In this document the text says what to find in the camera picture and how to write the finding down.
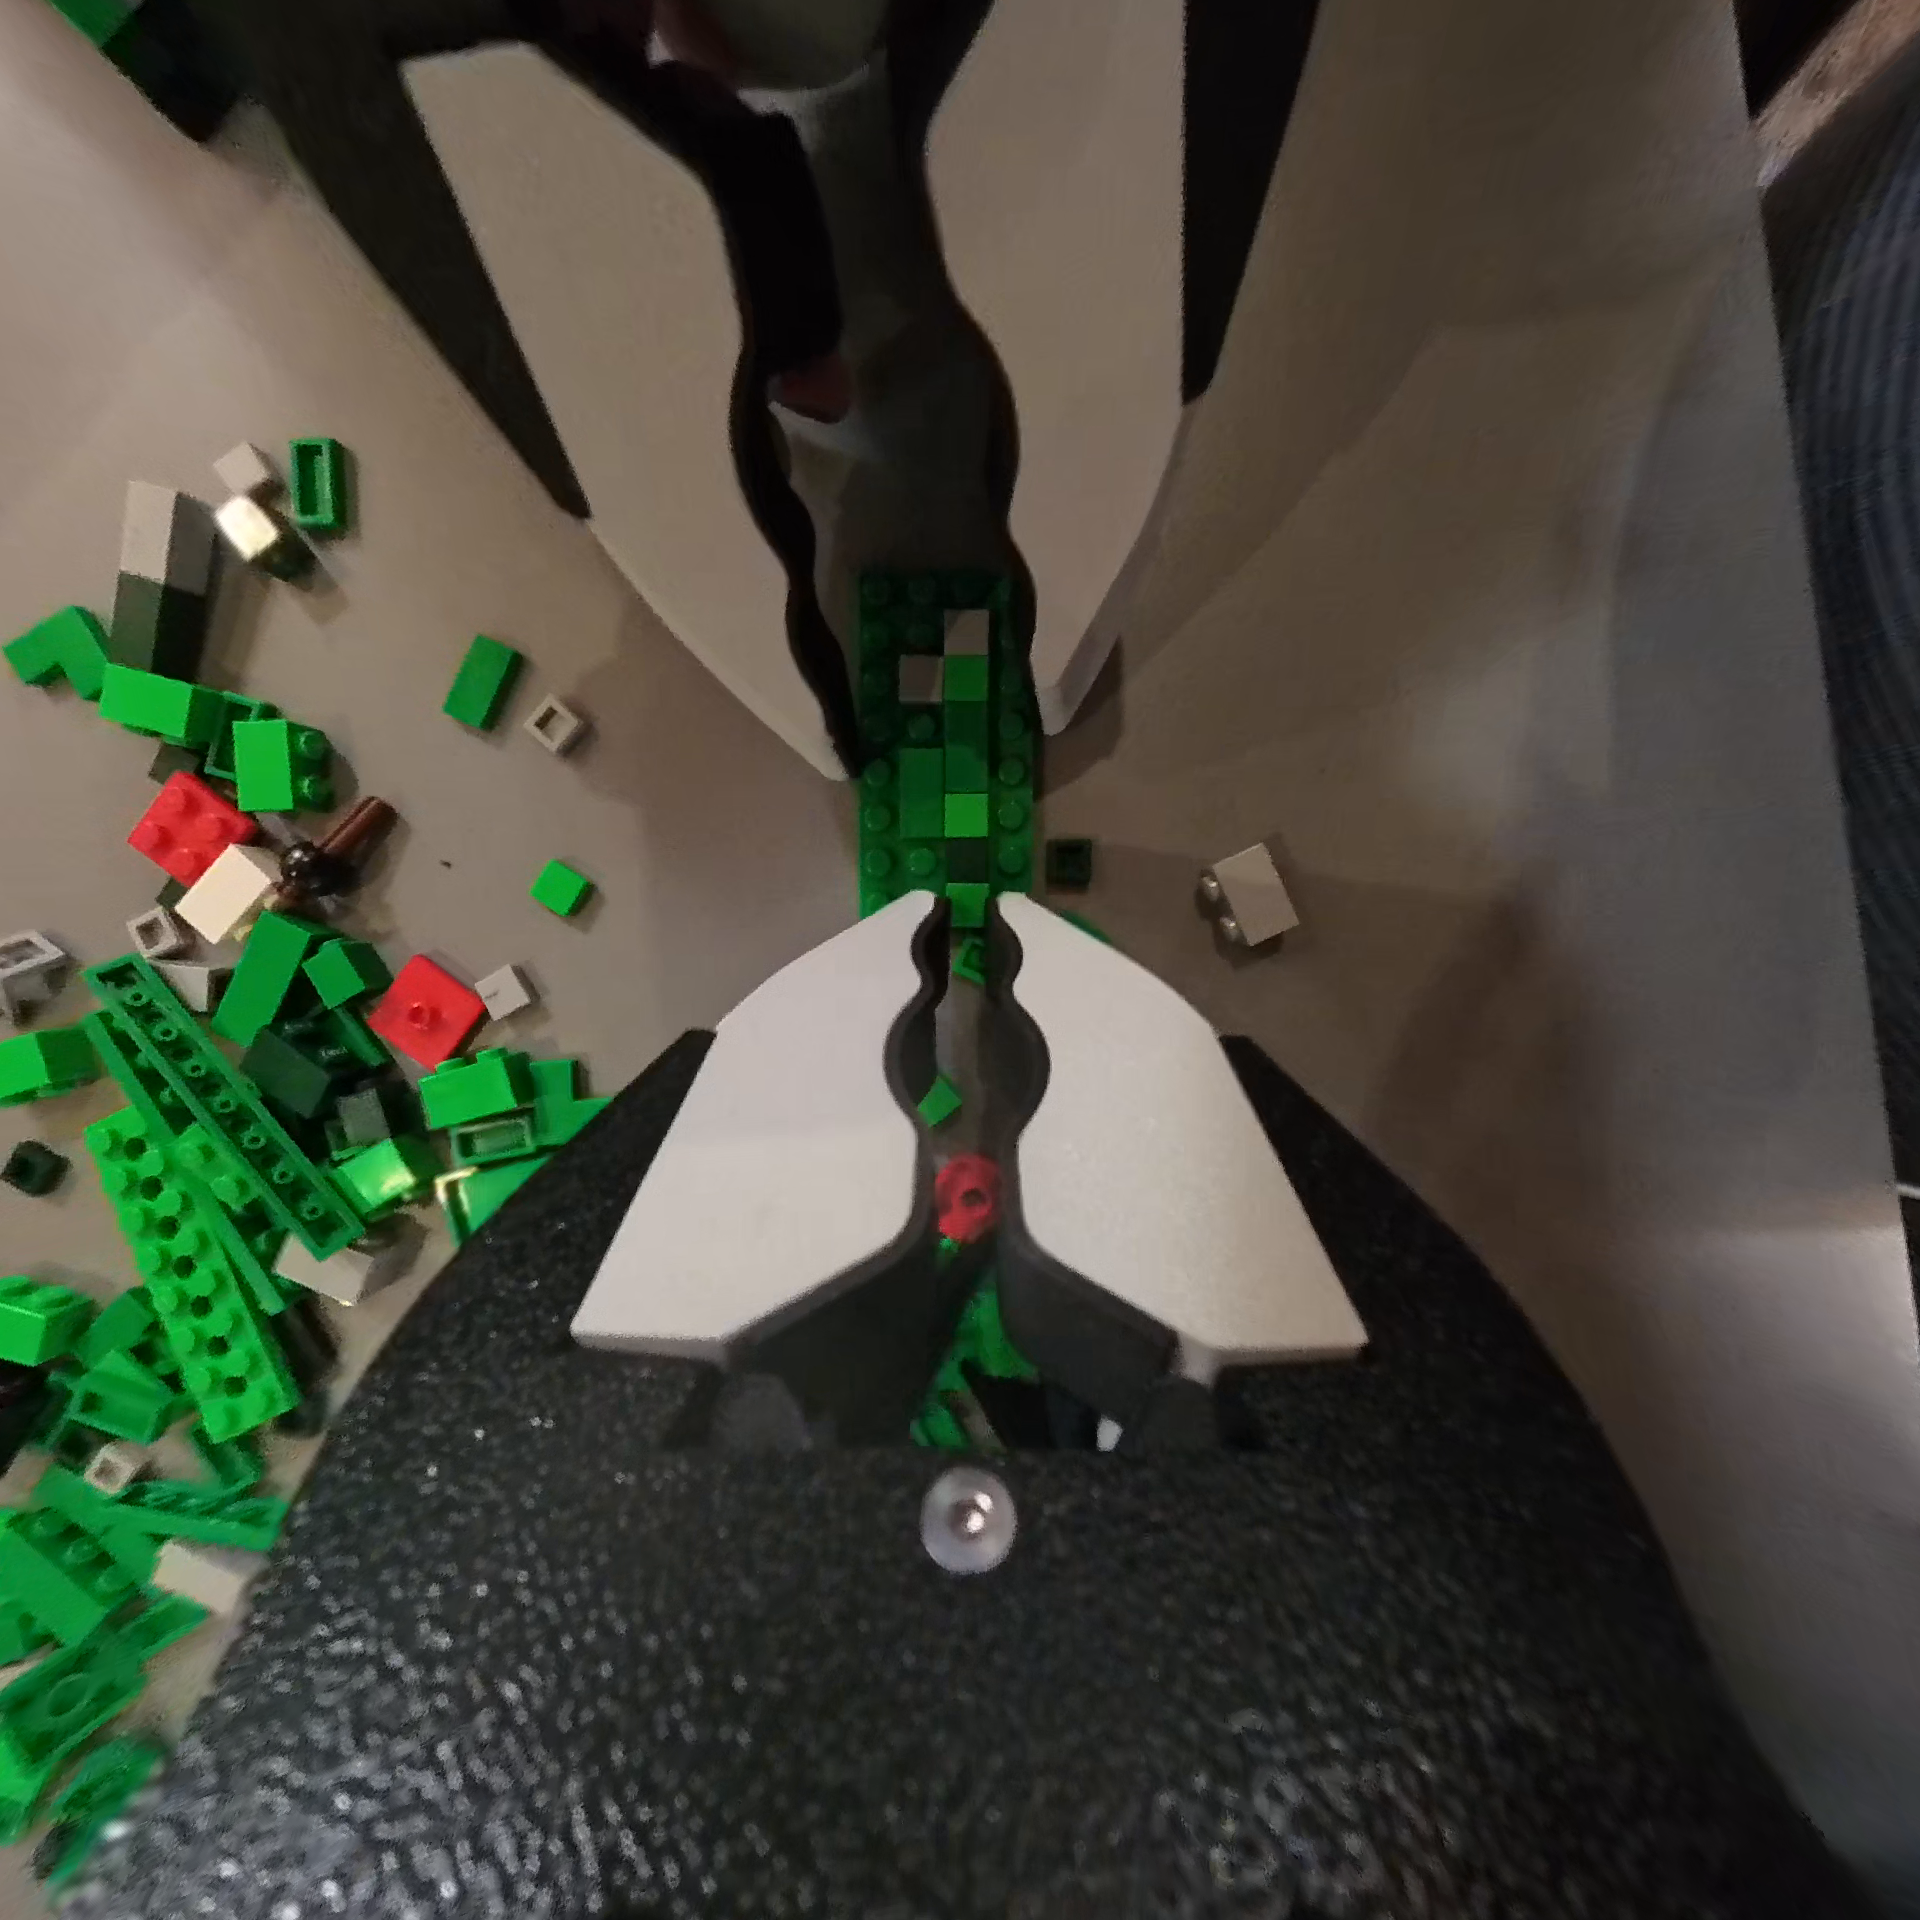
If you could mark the small dark green tile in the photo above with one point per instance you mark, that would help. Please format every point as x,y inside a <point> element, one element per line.
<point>1070,860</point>

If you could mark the brown and black toy lever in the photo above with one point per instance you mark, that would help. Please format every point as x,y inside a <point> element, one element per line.
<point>340,849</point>

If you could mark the green checkered brick assembly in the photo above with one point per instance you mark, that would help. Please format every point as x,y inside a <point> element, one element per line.
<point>946,780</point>

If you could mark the pile of green toy bricks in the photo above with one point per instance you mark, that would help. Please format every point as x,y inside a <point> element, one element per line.
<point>76,1589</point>

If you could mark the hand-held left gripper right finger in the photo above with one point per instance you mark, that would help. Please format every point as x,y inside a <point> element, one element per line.
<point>1185,1200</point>

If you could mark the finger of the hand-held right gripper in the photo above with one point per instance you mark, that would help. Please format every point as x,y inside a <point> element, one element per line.
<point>1081,301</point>
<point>601,376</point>

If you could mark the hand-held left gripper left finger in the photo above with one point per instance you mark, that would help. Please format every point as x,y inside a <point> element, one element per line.
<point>751,1200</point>

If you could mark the red round toy brick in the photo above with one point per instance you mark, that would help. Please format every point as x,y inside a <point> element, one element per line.
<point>969,1194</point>

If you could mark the red square toy brick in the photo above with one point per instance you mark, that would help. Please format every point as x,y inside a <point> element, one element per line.
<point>429,1013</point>

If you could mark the long green holed plate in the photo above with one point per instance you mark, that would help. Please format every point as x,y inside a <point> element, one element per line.
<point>195,1277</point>

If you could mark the grey studded toy brick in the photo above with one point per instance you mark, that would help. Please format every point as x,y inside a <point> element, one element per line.
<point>1253,897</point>

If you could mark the small grey toy tile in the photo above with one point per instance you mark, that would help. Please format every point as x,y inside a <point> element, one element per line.
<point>556,726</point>

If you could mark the red studded toy brick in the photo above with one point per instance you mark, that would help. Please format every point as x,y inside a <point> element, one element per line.
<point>188,826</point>

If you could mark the white toy brick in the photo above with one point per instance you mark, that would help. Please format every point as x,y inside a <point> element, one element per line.
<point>230,892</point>

